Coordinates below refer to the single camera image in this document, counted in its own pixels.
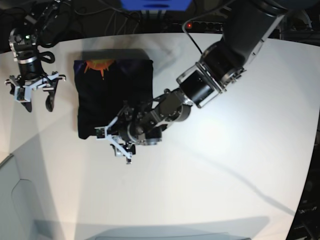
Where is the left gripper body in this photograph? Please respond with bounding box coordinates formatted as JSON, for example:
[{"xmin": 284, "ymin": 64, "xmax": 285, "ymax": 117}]
[{"xmin": 103, "ymin": 101, "xmax": 136, "ymax": 165}]

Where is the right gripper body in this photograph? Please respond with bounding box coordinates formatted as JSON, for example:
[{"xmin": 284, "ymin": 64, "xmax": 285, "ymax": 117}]
[{"xmin": 5, "ymin": 59, "xmax": 66, "ymax": 94}]

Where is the black T-shirt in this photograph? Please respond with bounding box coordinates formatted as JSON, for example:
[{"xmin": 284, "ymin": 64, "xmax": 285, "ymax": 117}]
[{"xmin": 73, "ymin": 58, "xmax": 154, "ymax": 140}]

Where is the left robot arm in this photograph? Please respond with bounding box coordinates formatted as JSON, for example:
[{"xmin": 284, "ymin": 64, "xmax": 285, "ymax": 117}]
[{"xmin": 95, "ymin": 0, "xmax": 289, "ymax": 164}]

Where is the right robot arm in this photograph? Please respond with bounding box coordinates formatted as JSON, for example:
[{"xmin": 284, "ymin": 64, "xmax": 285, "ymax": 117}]
[{"xmin": 4, "ymin": 0, "xmax": 75, "ymax": 113}]

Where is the black power strip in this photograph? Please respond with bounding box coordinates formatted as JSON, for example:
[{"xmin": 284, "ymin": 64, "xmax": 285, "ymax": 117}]
[{"xmin": 163, "ymin": 21, "xmax": 224, "ymax": 34}]

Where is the blue box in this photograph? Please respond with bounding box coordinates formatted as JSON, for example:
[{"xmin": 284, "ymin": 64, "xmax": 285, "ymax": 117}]
[{"xmin": 120, "ymin": 0, "xmax": 192, "ymax": 11}]

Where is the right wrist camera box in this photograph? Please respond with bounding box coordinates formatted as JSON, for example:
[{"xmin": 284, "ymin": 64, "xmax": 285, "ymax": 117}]
[{"xmin": 14, "ymin": 86, "xmax": 32, "ymax": 103}]

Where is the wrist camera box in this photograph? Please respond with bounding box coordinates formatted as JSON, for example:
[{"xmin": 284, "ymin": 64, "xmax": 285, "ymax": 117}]
[
  {"xmin": 95, "ymin": 126, "xmax": 106, "ymax": 140},
  {"xmin": 14, "ymin": 86, "xmax": 32, "ymax": 103}
]

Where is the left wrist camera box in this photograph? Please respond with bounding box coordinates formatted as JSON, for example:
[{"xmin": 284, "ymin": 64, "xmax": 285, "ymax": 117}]
[{"xmin": 95, "ymin": 126, "xmax": 106, "ymax": 140}]

